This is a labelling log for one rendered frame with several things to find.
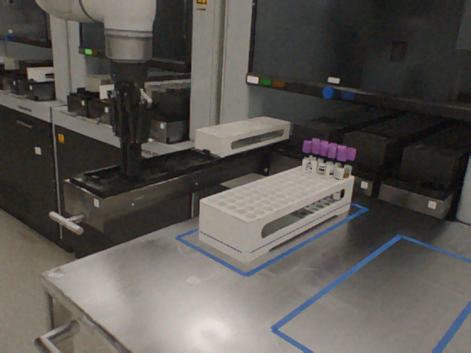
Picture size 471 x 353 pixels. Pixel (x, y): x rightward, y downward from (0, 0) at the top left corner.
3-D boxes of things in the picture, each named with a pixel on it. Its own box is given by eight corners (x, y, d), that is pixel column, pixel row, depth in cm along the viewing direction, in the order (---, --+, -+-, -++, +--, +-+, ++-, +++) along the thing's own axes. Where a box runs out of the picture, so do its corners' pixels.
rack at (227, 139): (262, 135, 137) (264, 116, 135) (289, 143, 132) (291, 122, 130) (193, 153, 116) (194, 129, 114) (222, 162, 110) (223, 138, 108)
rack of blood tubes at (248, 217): (305, 192, 89) (309, 163, 87) (351, 208, 83) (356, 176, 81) (196, 238, 68) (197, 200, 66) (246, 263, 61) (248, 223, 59)
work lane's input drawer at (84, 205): (262, 153, 143) (265, 126, 141) (299, 164, 135) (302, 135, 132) (44, 218, 90) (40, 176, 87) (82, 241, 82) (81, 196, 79)
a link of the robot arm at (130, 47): (133, 29, 94) (133, 59, 96) (94, 28, 87) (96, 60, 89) (161, 33, 88) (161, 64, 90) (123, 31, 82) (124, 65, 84)
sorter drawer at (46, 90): (140, 86, 256) (140, 71, 253) (156, 90, 248) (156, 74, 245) (9, 97, 202) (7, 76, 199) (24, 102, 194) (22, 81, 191)
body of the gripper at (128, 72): (157, 62, 90) (157, 108, 93) (131, 57, 95) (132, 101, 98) (126, 63, 84) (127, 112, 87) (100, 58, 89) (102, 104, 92)
